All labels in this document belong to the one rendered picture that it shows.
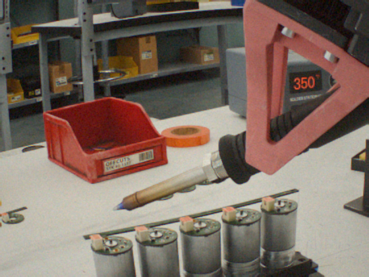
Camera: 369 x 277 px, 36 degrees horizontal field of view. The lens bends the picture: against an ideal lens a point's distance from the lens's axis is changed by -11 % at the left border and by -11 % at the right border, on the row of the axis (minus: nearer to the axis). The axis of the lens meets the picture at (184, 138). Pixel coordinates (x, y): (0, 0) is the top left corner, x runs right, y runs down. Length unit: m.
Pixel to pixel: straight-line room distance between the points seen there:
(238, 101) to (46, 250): 0.44
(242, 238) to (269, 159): 0.11
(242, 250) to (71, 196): 0.28
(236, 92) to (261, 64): 0.60
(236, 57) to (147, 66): 4.20
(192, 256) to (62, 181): 0.32
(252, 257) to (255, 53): 0.16
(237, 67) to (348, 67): 0.61
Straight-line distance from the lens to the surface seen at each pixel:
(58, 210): 0.59
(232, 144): 0.29
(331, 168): 0.66
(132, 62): 5.01
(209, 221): 0.38
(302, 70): 0.77
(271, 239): 0.40
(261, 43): 0.25
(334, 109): 0.26
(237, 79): 0.85
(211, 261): 0.37
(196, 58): 5.36
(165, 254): 0.36
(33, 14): 4.99
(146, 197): 0.32
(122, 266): 0.35
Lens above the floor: 0.96
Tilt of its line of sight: 16 degrees down
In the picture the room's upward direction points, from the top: 3 degrees counter-clockwise
